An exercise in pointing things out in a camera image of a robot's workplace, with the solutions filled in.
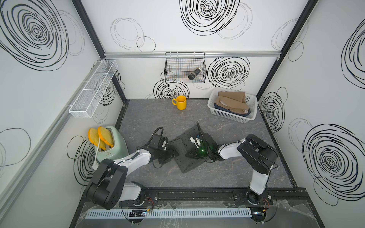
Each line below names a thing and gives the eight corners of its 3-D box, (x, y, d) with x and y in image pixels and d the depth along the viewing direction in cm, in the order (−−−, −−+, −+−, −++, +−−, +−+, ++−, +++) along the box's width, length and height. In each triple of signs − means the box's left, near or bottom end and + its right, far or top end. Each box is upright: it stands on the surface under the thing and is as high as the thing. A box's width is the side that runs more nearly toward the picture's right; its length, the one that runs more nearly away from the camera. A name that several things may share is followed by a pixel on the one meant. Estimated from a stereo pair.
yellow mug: (177, 112, 114) (177, 104, 107) (173, 105, 119) (172, 97, 112) (188, 108, 117) (188, 100, 110) (183, 101, 122) (183, 94, 115)
